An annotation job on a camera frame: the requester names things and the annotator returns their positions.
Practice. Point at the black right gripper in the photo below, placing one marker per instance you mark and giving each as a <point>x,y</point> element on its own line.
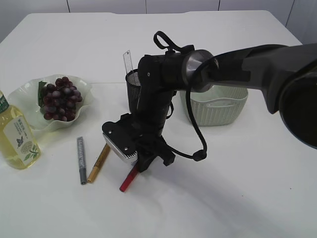
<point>148,141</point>

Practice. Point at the red marker pen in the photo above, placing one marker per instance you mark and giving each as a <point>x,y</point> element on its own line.
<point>129,179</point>

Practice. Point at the gold marker pen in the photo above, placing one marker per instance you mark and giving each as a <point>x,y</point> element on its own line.
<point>99,164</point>

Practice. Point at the grey marker pen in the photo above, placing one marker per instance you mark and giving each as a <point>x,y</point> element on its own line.
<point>81,160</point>

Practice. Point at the clear plastic ruler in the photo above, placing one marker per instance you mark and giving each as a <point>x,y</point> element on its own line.
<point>127,61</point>

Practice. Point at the purple grape bunch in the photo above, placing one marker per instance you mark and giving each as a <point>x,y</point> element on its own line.
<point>58,100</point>

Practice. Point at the yellow tea bottle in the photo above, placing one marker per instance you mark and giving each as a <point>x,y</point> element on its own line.
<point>17,143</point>

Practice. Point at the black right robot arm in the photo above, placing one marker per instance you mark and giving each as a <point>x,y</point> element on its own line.
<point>286,76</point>

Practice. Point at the black mesh pen holder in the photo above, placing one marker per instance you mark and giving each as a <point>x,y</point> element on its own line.
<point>133,89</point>

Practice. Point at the green plastic woven basket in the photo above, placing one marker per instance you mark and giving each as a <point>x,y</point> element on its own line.
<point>221,105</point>

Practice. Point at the pale green wavy plate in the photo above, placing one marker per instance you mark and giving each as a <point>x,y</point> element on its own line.
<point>26,99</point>

